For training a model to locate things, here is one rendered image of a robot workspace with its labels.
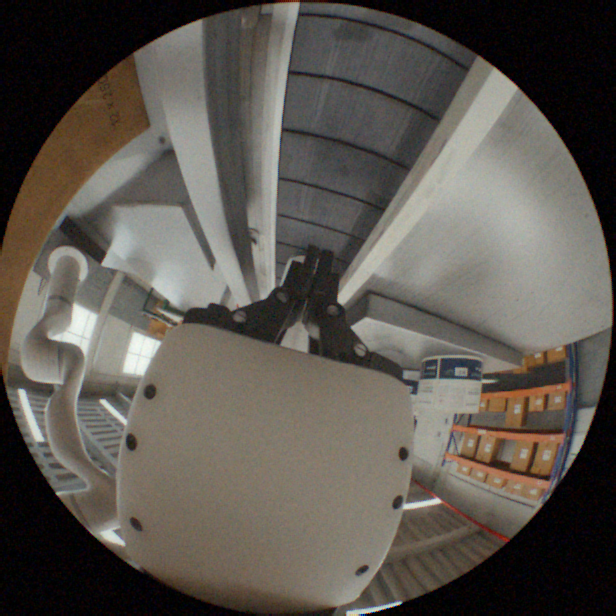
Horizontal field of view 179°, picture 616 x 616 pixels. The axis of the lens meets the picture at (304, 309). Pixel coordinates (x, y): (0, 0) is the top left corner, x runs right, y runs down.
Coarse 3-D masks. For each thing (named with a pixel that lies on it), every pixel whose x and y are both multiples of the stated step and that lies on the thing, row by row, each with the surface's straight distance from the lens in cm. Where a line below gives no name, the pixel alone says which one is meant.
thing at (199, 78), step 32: (192, 32) 5; (224, 32) 5; (160, 64) 5; (192, 64) 5; (224, 64) 5; (192, 96) 5; (224, 96) 5; (192, 128) 5; (224, 128) 5; (192, 160) 5; (224, 160) 5; (192, 192) 6; (224, 192) 6; (224, 224) 7; (224, 256) 8; (256, 288) 13
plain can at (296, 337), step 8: (296, 256) 20; (304, 256) 20; (288, 264) 21; (288, 328) 17; (296, 328) 17; (304, 328) 17; (288, 336) 16; (296, 336) 17; (304, 336) 17; (288, 344) 16; (296, 344) 16; (304, 344) 17
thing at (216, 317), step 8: (192, 312) 10; (200, 312) 9; (208, 312) 9; (216, 312) 9; (224, 312) 9; (184, 320) 9; (192, 320) 9; (200, 320) 9; (208, 320) 9; (216, 320) 9; (224, 320) 9; (224, 328) 9
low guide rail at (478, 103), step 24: (480, 72) 10; (456, 96) 11; (480, 96) 9; (504, 96) 10; (456, 120) 9; (480, 120) 9; (432, 144) 10; (456, 144) 9; (432, 168) 10; (456, 168) 10; (408, 192) 11; (432, 192) 10; (384, 216) 13; (408, 216) 11; (384, 240) 12; (360, 264) 14
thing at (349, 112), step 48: (336, 48) 12; (384, 48) 12; (432, 48) 13; (288, 96) 13; (336, 96) 12; (384, 96) 12; (432, 96) 12; (288, 144) 13; (336, 144) 13; (384, 144) 13; (288, 192) 15; (336, 192) 15; (384, 192) 14; (288, 240) 20; (336, 240) 18
